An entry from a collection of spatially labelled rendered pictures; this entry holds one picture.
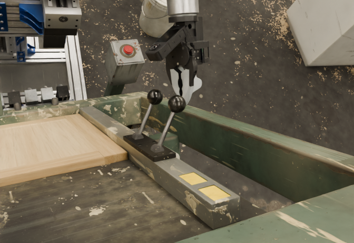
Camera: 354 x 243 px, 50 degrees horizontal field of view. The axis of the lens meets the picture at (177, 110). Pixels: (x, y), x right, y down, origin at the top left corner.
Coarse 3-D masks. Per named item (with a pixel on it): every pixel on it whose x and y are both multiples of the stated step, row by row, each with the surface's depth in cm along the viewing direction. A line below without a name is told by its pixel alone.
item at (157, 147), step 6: (174, 96) 78; (180, 96) 78; (168, 102) 78; (174, 102) 77; (180, 102) 77; (174, 108) 77; (180, 108) 77; (174, 114) 79; (168, 120) 78; (168, 126) 78; (162, 132) 79; (162, 138) 78; (156, 144) 79; (156, 150) 77; (162, 150) 78
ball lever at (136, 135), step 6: (150, 90) 89; (156, 90) 89; (150, 96) 88; (156, 96) 88; (162, 96) 89; (150, 102) 89; (156, 102) 88; (150, 108) 89; (144, 120) 89; (144, 126) 89; (138, 132) 89; (138, 138) 88
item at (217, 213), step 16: (80, 112) 138; (96, 112) 128; (112, 128) 104; (128, 128) 103; (128, 144) 88; (144, 160) 79; (176, 160) 75; (160, 176) 72; (176, 176) 66; (176, 192) 66; (192, 192) 60; (192, 208) 61; (208, 208) 56; (224, 208) 56; (240, 208) 57; (208, 224) 57; (224, 224) 56
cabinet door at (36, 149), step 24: (48, 120) 131; (72, 120) 128; (0, 144) 105; (24, 144) 103; (48, 144) 102; (72, 144) 100; (96, 144) 97; (0, 168) 85; (24, 168) 83; (48, 168) 82; (72, 168) 84
